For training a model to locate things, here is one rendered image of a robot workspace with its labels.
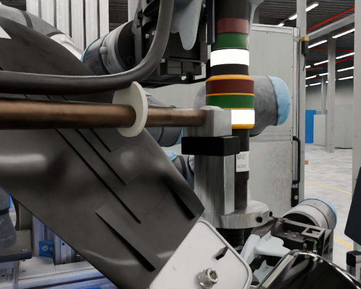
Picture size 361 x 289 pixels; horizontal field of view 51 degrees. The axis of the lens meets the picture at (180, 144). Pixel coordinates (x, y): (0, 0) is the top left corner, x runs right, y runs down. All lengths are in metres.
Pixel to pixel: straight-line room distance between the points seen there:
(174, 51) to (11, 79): 0.25
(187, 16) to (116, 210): 0.19
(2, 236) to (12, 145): 0.90
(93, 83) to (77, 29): 1.10
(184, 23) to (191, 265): 0.21
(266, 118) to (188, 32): 0.56
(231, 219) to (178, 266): 0.07
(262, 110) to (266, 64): 1.70
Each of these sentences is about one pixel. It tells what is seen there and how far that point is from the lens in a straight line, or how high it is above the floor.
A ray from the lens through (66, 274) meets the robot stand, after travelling 1.14.
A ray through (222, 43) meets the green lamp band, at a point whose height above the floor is 1.43.
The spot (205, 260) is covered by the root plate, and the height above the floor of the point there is 1.26.
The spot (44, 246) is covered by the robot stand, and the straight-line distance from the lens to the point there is 1.30.
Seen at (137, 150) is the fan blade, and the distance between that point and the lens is 0.29.
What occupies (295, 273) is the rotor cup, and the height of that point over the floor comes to 1.26.
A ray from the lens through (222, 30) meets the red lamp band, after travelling 0.34.
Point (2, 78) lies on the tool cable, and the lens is 0.17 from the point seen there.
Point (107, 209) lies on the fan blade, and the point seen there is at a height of 1.31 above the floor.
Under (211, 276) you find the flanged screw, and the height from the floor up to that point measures 1.25.
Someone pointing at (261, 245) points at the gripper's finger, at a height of 1.20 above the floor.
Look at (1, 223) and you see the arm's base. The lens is 1.12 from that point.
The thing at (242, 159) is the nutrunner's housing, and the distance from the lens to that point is 0.33.
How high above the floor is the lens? 1.36
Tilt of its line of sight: 3 degrees down
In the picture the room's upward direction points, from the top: straight up
